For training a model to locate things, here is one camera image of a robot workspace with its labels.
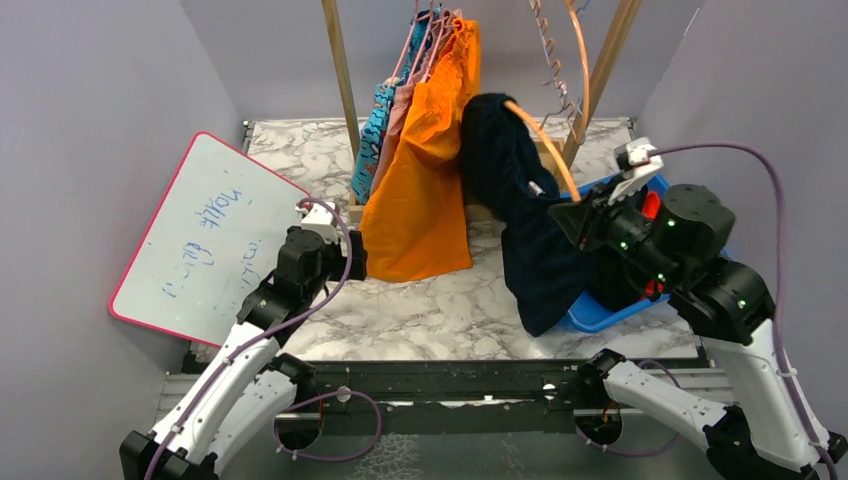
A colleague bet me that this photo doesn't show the black mounting rail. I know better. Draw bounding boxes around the black mounting rail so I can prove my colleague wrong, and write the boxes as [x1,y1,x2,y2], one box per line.
[178,357,710,439]

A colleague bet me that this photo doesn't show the black shorts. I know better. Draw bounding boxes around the black shorts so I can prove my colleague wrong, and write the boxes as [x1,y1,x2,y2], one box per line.
[586,185,664,313]

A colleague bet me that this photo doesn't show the pink hanger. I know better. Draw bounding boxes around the pink hanger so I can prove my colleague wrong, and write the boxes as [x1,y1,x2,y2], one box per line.
[384,1,463,92]

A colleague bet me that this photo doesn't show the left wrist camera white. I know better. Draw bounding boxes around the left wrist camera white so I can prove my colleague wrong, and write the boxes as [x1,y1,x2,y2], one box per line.
[295,202,340,245]

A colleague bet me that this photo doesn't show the wooden clothes rack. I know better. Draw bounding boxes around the wooden clothes rack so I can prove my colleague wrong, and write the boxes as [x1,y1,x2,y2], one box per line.
[321,0,645,227]

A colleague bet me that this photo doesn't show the red-orange shorts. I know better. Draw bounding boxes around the red-orange shorts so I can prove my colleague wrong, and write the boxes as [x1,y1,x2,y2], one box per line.
[641,190,664,301]

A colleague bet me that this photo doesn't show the whiteboard with pink frame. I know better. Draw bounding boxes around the whiteboard with pink frame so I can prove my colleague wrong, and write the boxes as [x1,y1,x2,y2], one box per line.
[109,132,309,346]

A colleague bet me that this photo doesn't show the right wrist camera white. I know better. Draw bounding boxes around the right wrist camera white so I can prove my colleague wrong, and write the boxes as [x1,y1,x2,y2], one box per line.
[607,137,664,205]

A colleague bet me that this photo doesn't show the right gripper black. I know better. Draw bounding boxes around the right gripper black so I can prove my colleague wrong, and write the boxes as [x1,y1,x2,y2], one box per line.
[551,172,685,287]

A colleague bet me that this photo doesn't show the pink beige shorts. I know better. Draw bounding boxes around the pink beige shorts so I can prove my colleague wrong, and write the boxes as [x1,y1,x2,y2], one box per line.
[369,17,419,198]

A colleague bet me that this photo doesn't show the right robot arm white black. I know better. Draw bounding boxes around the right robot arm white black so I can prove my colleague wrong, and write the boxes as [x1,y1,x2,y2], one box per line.
[548,184,847,479]

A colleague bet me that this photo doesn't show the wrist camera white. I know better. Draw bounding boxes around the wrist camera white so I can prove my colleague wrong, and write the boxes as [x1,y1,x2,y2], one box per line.
[295,202,340,245]
[607,137,664,205]

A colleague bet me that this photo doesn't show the orange hanger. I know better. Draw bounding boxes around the orange hanger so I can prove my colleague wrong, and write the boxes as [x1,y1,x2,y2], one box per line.
[503,100,582,203]
[529,1,591,137]

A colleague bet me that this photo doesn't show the blue shark print shorts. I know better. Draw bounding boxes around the blue shark print shorts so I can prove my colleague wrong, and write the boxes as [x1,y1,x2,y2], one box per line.
[349,5,435,207]

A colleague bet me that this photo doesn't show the blue plastic bin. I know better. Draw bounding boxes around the blue plastic bin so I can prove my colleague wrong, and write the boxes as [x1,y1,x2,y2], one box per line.
[556,173,730,335]

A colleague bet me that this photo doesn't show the orange shorts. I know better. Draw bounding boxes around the orange shorts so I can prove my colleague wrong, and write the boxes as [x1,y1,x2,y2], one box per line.
[360,18,482,282]

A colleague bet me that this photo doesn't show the navy shorts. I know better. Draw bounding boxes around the navy shorts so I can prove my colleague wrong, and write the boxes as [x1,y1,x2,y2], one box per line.
[460,92,601,339]

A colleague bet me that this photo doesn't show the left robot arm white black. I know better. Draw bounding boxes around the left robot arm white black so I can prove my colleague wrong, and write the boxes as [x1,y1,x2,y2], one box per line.
[119,224,367,479]

